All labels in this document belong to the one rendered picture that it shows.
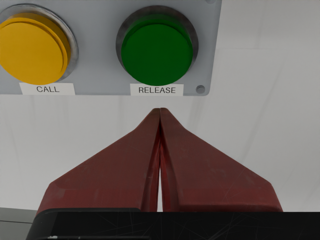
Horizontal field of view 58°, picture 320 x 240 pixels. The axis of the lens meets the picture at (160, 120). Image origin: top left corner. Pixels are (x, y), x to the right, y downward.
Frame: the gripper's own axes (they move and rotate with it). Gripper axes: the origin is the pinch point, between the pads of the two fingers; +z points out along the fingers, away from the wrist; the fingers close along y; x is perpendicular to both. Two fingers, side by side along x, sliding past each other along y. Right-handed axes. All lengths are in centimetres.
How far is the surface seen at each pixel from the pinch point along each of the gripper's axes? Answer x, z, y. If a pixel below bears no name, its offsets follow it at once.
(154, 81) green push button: 0.4, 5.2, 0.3
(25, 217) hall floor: 157, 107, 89
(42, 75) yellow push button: 0.0, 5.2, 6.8
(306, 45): 2.6, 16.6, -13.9
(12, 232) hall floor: 173, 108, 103
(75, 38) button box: -1.8, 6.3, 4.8
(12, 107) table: 9.9, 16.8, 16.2
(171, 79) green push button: 0.3, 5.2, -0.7
